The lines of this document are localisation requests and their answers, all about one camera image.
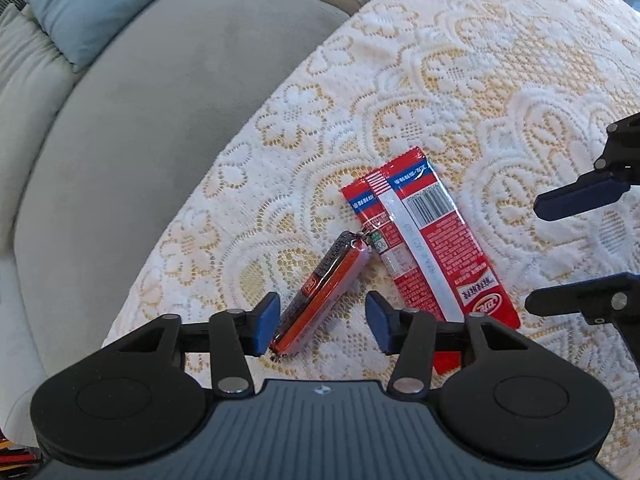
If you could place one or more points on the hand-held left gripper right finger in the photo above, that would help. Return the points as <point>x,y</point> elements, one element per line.
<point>377,322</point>

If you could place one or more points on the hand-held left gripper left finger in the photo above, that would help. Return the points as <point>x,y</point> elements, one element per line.
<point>265,322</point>

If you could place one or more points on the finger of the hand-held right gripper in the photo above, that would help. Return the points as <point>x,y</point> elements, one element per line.
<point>565,299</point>
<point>580,195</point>

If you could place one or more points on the red sausage stick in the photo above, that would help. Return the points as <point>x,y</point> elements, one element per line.
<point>325,285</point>

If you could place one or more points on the red snack packet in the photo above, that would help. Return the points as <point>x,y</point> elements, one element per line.
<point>440,240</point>

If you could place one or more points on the white lace tablecloth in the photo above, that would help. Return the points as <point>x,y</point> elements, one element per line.
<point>450,60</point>

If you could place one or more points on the beige sofa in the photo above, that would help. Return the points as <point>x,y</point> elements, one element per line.
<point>150,110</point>

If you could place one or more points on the beige cushion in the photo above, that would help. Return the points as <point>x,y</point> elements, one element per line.
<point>25,85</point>

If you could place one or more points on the blue cushion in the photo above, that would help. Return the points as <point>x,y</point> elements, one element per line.
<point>100,0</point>

